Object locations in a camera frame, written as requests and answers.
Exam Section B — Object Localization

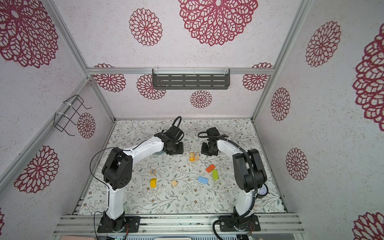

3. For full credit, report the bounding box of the small letter cube centre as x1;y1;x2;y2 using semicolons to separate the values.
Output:
171;180;178;188

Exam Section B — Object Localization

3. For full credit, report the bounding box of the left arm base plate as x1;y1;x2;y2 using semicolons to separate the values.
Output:
97;215;141;233

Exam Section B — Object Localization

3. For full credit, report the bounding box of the red wood block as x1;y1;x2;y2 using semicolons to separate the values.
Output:
206;164;216;173

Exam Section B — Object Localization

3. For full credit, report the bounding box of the aluminium rail front frame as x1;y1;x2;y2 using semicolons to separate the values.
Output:
53;213;305;236

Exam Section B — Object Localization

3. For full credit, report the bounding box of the orange yellow cylinder block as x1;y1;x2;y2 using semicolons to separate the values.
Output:
189;152;195;162

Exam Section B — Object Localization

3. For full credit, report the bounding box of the black wire wall rack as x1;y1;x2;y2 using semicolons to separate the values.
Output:
53;95;91;137

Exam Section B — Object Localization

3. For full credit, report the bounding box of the yellow wood block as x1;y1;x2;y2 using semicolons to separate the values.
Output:
150;178;157;188

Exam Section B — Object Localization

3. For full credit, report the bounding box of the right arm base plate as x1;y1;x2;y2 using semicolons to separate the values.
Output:
219;214;261;232

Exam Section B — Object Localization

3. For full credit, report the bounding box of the grey metal wall shelf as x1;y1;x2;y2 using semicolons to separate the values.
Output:
152;69;231;90

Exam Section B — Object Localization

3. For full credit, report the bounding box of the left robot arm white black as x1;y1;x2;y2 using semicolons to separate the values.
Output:
95;116;184;234

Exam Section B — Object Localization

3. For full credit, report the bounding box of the blue wood block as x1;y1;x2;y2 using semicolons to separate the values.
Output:
198;176;209;185

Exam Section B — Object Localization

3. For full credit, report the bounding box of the green wood block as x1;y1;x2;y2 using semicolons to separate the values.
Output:
212;170;219;181

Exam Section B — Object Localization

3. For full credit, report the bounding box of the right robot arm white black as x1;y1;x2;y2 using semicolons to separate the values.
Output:
197;128;269;239

